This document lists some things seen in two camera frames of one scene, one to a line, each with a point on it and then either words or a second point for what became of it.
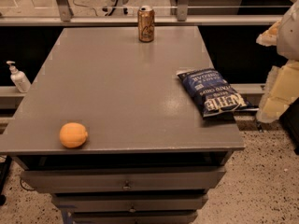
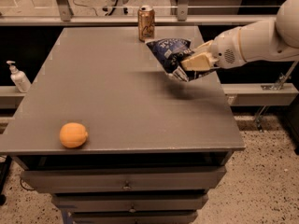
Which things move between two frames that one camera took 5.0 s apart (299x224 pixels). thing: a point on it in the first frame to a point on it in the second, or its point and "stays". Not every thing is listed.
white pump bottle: [20, 78] stays
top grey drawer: [126, 179] stays
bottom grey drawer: [136, 217] stays
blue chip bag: [213, 93] to [171, 52]
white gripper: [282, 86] to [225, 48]
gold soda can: [146, 18] stays
